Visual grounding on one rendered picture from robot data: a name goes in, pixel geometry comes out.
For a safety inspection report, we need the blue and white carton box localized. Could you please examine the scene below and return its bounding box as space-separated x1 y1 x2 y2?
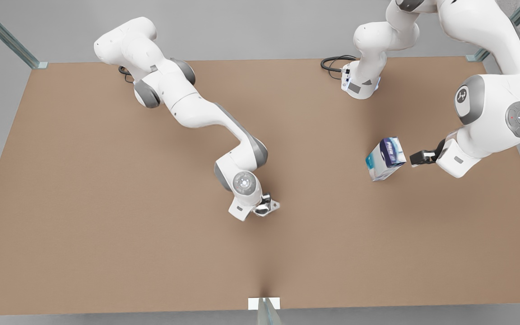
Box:
365 136 408 182

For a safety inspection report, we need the silver frame post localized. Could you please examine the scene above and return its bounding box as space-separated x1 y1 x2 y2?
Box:
465 0 520 63
247 297 282 325
0 0 49 70

